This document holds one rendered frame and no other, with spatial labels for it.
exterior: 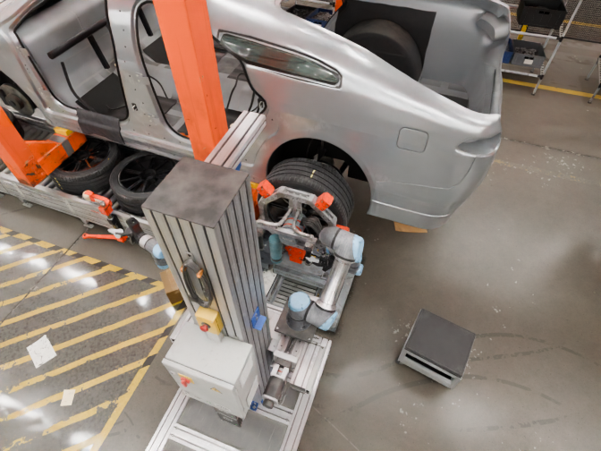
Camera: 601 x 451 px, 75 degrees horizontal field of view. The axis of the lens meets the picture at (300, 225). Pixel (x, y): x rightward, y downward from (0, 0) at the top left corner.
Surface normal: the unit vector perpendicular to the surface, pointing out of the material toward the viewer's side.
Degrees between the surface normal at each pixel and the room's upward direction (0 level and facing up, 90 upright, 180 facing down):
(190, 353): 0
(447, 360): 0
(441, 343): 0
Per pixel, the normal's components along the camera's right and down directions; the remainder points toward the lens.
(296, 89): -0.35, 0.60
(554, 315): 0.00, -0.64
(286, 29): -0.11, -0.18
